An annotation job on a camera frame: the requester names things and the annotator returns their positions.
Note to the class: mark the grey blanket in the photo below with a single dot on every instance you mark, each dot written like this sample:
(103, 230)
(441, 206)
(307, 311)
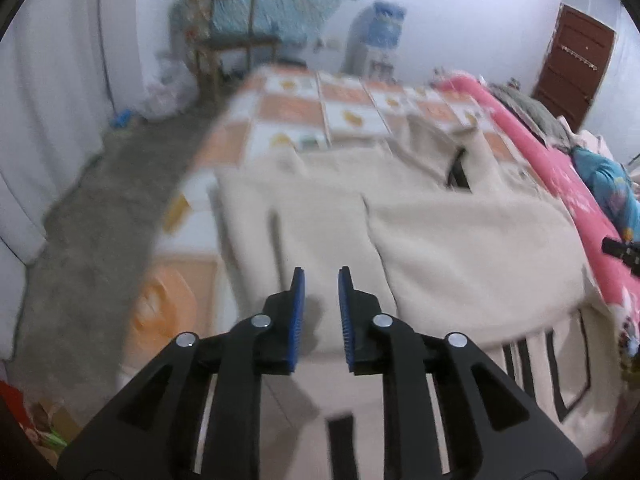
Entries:
(534, 116)

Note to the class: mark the brown paper bag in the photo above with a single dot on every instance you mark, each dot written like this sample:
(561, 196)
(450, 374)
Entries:
(53, 428)

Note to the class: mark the pink floral blanket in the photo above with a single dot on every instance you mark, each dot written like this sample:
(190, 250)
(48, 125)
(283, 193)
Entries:
(618, 287)

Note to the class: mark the wooden chair black seat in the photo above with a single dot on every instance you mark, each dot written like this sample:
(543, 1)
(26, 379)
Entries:
(208, 42)

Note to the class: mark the blue patterned garment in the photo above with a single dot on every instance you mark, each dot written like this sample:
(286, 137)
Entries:
(611, 187)

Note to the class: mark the checkered orange white bedsheet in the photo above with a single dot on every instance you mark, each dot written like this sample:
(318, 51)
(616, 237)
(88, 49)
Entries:
(188, 285)

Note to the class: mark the white plastic bag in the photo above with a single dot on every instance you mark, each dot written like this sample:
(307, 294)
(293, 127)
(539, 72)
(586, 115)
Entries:
(175, 91)

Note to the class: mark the cream zip-up jacket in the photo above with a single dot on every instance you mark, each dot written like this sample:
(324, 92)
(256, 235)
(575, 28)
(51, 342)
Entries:
(447, 239)

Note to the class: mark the white curtain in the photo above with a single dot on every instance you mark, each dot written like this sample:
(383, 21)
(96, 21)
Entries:
(56, 103)

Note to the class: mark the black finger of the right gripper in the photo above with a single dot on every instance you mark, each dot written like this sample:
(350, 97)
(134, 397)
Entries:
(627, 252)

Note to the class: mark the blue water bottle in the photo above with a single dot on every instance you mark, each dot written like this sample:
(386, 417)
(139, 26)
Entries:
(385, 27)

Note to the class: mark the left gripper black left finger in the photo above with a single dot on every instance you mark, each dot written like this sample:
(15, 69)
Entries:
(193, 412)

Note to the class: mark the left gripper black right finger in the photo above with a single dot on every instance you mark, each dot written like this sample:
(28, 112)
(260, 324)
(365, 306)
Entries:
(449, 412)

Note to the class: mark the dark red wooden door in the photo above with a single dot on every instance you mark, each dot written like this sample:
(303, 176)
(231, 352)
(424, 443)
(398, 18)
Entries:
(575, 65)

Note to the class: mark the white water dispenser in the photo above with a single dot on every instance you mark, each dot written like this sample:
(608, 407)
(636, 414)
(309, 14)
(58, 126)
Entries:
(363, 60)

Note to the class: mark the blue object on floor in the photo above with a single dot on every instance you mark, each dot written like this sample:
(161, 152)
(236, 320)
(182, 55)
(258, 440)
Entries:
(122, 120)

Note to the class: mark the red gift bag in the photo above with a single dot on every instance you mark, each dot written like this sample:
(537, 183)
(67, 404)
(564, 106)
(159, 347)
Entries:
(13, 411)

